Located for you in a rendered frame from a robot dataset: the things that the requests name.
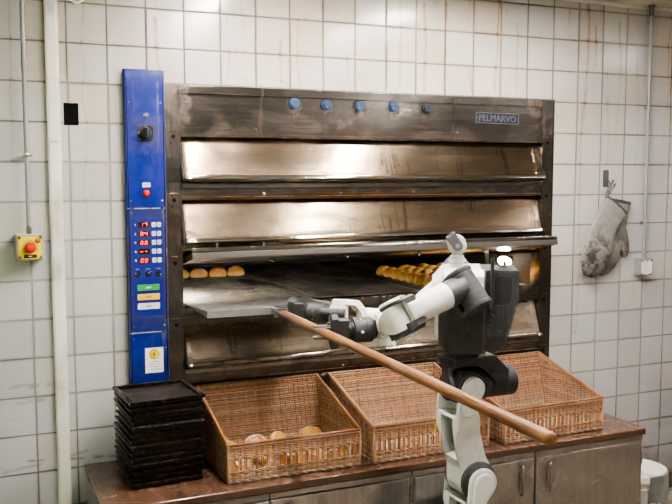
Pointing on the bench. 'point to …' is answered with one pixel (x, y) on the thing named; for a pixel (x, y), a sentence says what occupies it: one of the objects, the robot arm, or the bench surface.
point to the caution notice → (154, 360)
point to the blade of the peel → (242, 307)
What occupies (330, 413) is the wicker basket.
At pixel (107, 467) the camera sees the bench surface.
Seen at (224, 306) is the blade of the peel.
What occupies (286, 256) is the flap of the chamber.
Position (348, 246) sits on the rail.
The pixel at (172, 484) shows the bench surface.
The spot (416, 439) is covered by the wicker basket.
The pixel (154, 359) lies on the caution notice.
